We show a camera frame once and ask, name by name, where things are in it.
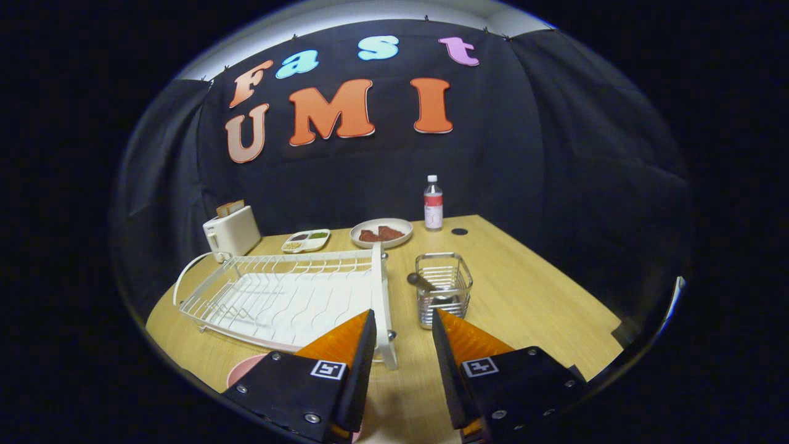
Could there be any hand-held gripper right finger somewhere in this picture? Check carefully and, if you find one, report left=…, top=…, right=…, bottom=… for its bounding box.
left=431, top=308, right=587, bottom=443

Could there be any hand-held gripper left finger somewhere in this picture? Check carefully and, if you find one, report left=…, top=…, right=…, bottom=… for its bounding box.
left=222, top=309, right=377, bottom=443

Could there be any white wire dish rack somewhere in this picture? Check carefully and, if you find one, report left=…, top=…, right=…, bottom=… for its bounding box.
left=173, top=242, right=399, bottom=371

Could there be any metal wire basket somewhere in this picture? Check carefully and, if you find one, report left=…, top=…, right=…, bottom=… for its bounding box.
left=415, top=252, right=474, bottom=330

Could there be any metal spoon with dark handle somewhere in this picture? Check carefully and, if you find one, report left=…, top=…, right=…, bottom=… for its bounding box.
left=407, top=273, right=457, bottom=303

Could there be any pink plate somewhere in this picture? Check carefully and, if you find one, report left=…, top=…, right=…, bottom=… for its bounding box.
left=226, top=353, right=364, bottom=443

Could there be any white divided dish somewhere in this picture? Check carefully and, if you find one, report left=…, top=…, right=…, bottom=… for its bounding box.
left=281, top=229, right=331, bottom=254

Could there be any beige plate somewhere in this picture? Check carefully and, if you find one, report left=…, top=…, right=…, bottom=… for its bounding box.
left=350, top=218, right=414, bottom=249

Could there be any white drip tray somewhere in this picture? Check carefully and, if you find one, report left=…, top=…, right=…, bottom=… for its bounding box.
left=206, top=271, right=380, bottom=352

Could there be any clear plastic bottle red label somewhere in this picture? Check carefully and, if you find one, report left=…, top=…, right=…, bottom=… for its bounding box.
left=423, top=175, right=444, bottom=231

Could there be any white toaster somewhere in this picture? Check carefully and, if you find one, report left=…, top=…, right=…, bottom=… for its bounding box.
left=203, top=205, right=262, bottom=263

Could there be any black backdrop cloth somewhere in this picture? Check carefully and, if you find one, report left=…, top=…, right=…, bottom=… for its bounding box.
left=111, top=18, right=691, bottom=346

